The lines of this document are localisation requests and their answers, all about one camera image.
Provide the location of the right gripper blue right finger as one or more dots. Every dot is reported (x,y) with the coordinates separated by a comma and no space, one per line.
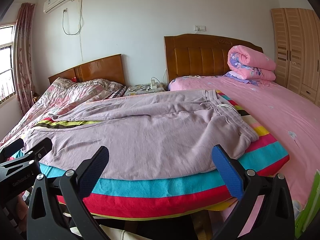
(275,219)

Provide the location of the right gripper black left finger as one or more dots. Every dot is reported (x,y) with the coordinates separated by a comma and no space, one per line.
(45,218)

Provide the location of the mauve sweatpants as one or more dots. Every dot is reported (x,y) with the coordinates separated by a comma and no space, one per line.
(150,136)

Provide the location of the green white bag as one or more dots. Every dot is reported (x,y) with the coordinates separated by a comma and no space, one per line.
(310,209)

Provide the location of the window with bars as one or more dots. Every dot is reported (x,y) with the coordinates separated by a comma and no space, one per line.
(7,86)

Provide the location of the rainbow striped blanket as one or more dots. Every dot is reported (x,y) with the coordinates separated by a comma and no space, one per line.
(158,198)

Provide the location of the floral patterned quilt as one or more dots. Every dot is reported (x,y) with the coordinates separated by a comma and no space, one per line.
(62,96)

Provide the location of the pink bed sheet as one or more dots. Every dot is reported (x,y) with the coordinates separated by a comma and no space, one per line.
(290,118)

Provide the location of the floral red curtain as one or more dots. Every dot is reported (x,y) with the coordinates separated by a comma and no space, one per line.
(23,79)

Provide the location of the left bed wooden headboard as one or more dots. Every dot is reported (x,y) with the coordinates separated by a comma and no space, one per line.
(109,68)

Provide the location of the bed wooden headboard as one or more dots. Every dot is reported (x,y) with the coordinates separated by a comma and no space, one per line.
(198,54)
(109,68)

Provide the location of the nightstand with floral cover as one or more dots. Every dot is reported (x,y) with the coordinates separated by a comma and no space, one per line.
(144,89)

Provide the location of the rolled pink floral quilt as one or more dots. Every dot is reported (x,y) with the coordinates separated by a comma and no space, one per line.
(247,65)

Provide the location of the white power strip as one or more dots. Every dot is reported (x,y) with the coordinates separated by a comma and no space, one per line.
(153,84)

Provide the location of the right bed wooden headboard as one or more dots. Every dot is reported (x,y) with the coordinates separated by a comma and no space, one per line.
(198,54)

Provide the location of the light wooden wardrobe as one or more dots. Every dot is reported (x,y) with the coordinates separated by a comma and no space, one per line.
(296,34)

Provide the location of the white wall outlet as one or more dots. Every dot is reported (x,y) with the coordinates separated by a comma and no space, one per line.
(199,28)

